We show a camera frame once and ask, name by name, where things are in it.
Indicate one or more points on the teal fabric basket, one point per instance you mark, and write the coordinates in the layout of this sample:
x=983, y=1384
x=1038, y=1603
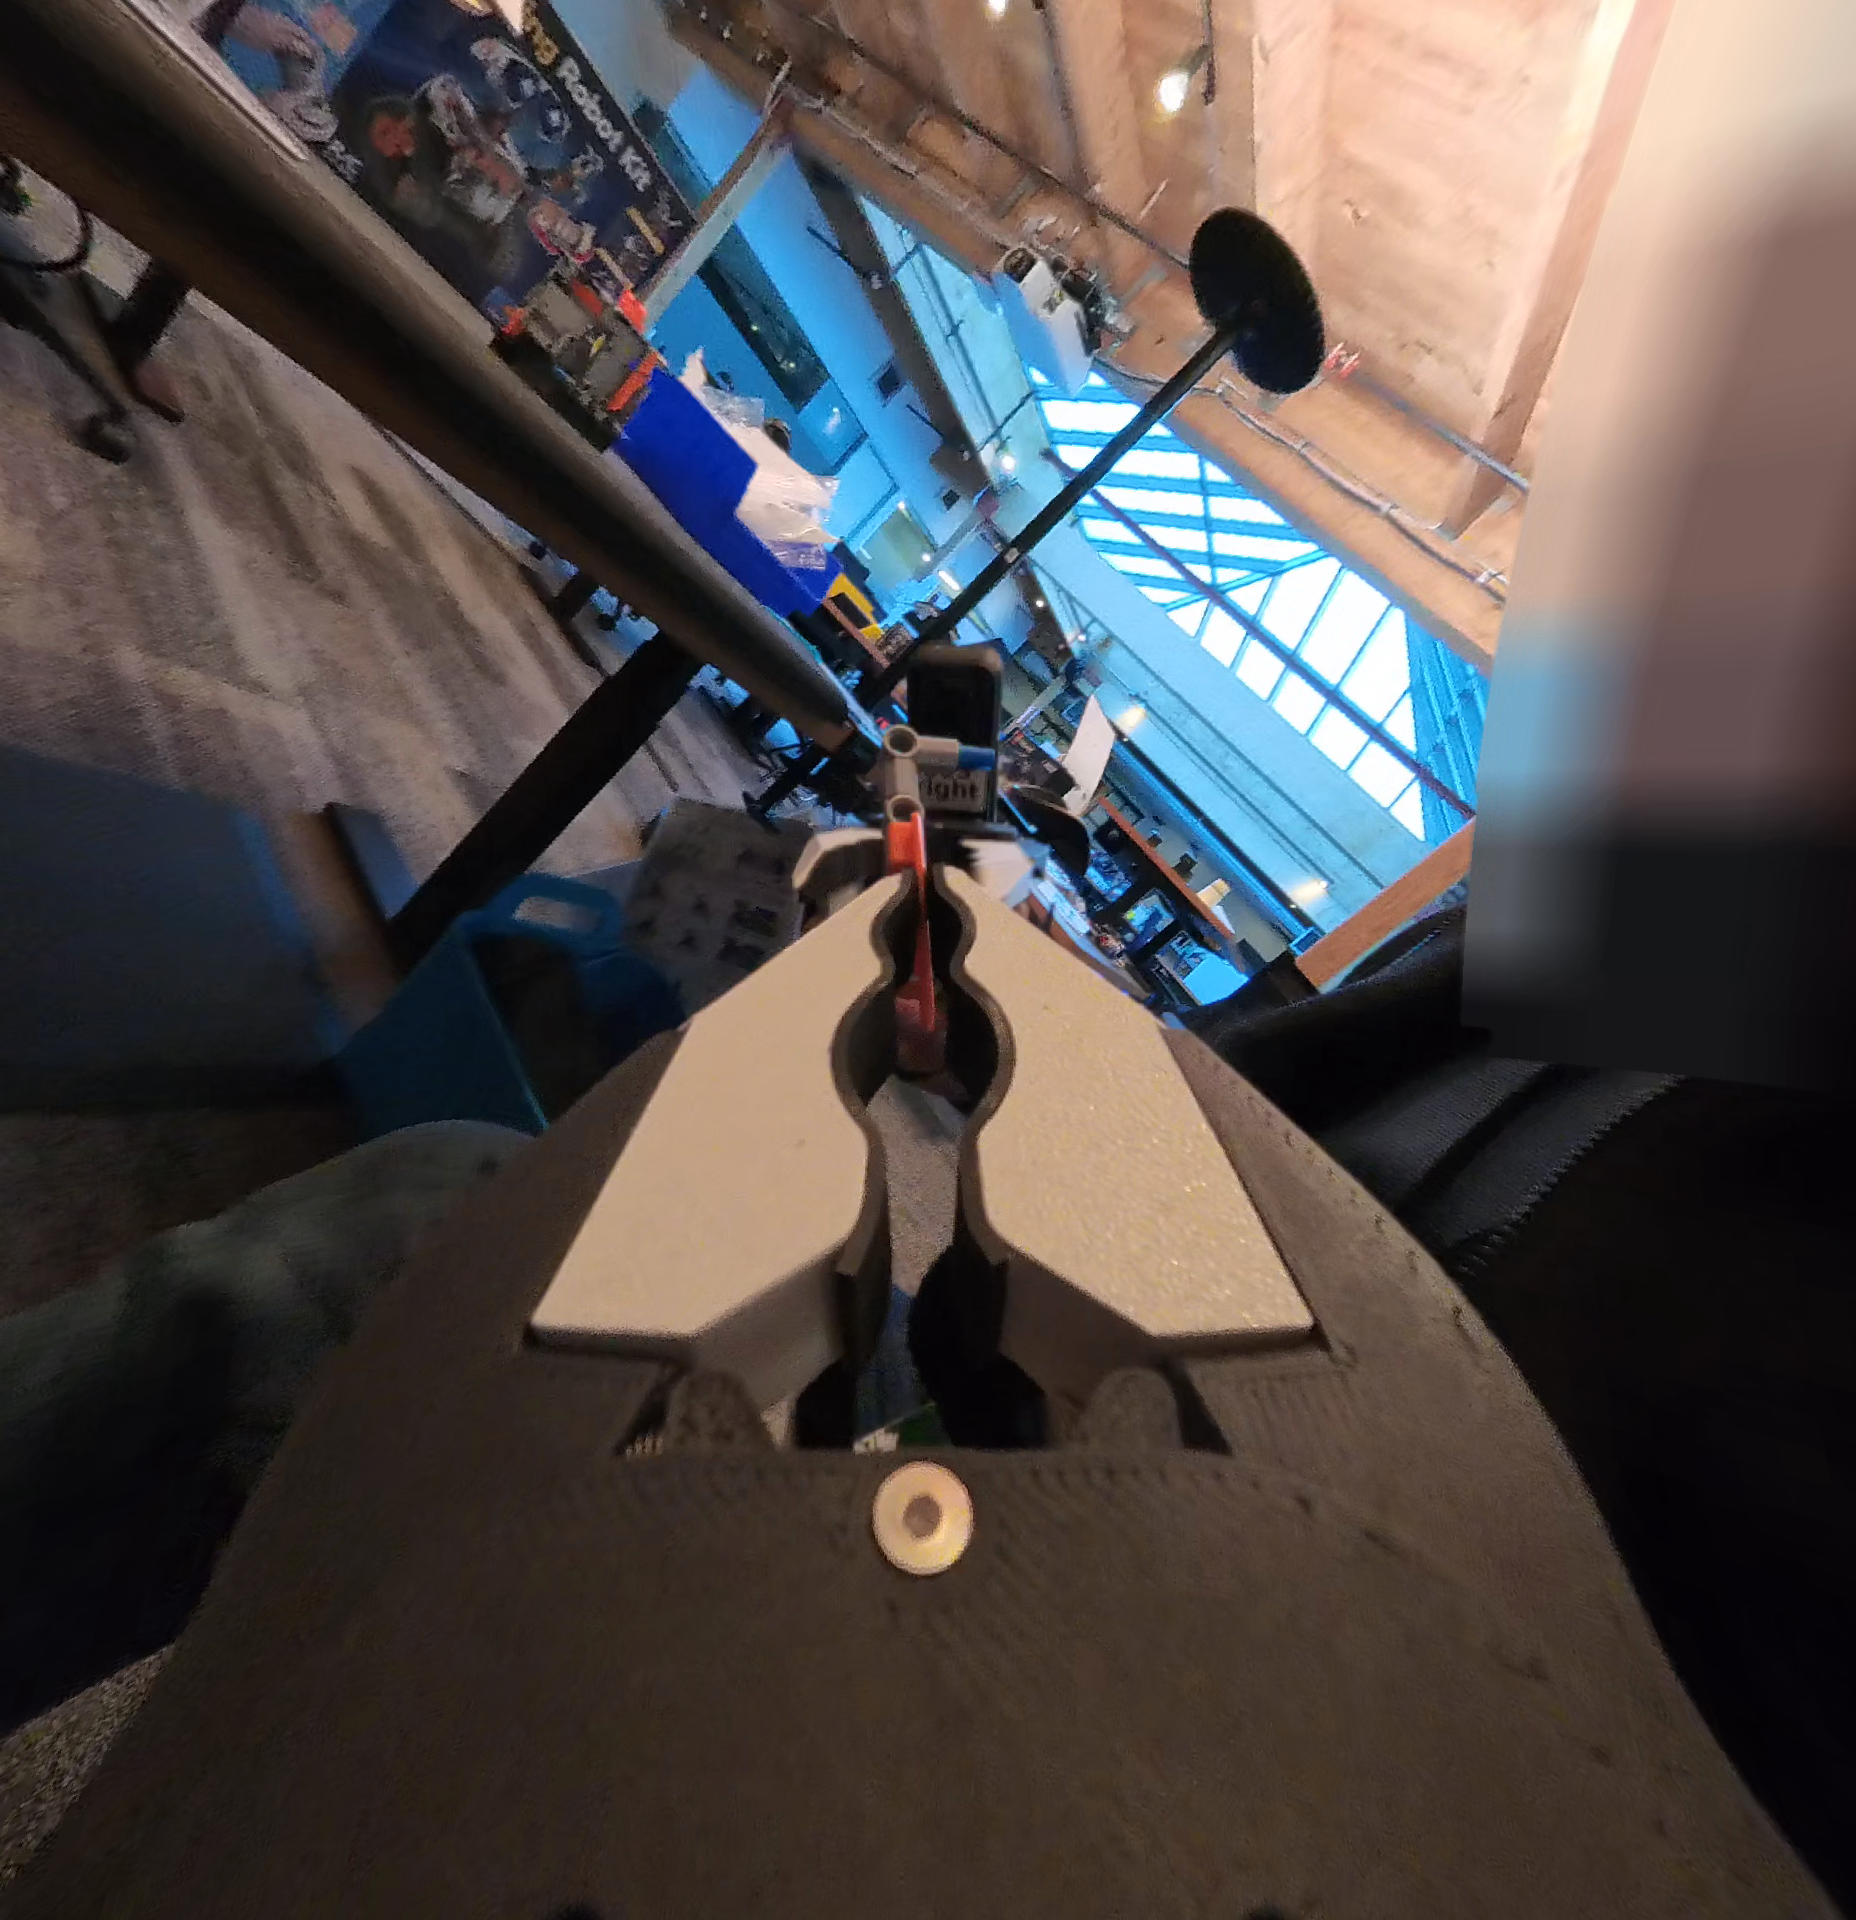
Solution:
x=449, y=1020

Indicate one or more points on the clear bag of sheets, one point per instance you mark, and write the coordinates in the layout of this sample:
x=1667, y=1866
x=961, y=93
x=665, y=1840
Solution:
x=712, y=901

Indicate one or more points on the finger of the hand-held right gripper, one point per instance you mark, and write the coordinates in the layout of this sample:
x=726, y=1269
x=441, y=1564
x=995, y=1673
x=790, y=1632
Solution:
x=1010, y=866
x=841, y=870

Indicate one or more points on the toy building-block model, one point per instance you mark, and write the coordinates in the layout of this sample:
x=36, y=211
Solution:
x=574, y=338

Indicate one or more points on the person's right forearm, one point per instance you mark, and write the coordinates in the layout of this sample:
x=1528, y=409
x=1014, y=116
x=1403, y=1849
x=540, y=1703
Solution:
x=1317, y=1034

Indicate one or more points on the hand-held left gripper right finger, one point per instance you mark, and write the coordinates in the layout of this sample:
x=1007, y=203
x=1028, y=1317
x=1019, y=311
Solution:
x=1138, y=1200

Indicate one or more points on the person's left leg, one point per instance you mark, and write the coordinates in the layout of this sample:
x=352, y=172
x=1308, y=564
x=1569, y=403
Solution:
x=192, y=1353

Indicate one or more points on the blue plastic bin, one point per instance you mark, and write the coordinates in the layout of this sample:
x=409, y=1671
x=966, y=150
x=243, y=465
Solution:
x=675, y=438

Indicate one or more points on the blue toy kit box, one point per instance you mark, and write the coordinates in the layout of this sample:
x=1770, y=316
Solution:
x=463, y=120

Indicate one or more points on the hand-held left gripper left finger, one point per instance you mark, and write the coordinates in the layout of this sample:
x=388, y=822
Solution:
x=688, y=1200

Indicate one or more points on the orange pointed plastic piece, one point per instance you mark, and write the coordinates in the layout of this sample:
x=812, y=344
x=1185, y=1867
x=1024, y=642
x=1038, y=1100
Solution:
x=911, y=846

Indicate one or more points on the white paper sheet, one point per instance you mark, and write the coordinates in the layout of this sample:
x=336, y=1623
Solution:
x=1090, y=749

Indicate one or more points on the crumpled clear plastic bags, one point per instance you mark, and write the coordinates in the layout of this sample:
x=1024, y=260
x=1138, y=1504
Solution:
x=786, y=495

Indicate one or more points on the grey plastic connector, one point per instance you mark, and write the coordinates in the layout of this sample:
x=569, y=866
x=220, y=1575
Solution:
x=900, y=747

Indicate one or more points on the grey plastic pin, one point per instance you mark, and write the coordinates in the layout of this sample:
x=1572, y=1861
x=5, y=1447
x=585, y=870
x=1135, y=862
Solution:
x=906, y=807

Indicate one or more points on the dark flat box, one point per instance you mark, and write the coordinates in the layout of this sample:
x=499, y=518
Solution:
x=118, y=927

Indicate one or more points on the black table leg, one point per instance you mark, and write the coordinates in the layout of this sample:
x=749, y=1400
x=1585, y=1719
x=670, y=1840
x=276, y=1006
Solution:
x=540, y=812

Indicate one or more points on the black pole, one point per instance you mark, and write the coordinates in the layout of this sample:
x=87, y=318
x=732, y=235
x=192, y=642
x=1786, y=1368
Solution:
x=1107, y=438

